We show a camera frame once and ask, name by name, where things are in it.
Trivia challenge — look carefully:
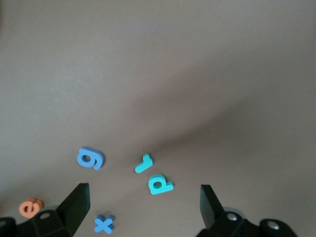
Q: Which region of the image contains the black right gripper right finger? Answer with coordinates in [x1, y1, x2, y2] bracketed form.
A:
[197, 184, 262, 237]

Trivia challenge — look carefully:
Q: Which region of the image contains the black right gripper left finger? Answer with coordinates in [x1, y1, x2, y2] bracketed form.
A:
[16, 183, 91, 237]

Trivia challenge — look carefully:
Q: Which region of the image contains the teal foam letter p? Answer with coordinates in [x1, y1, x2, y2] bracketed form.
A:
[148, 174, 174, 195]

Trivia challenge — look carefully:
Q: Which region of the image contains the orange foam letter e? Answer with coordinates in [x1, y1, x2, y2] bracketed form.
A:
[19, 197, 44, 218]

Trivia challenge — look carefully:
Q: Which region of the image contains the teal foam letter r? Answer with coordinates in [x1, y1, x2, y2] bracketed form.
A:
[135, 154, 154, 173]

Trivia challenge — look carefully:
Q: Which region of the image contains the blue foam letter x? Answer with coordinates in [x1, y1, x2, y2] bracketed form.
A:
[94, 214, 116, 234]

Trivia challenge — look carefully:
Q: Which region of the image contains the blue foam letter g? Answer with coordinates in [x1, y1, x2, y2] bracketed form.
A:
[77, 147, 105, 171]

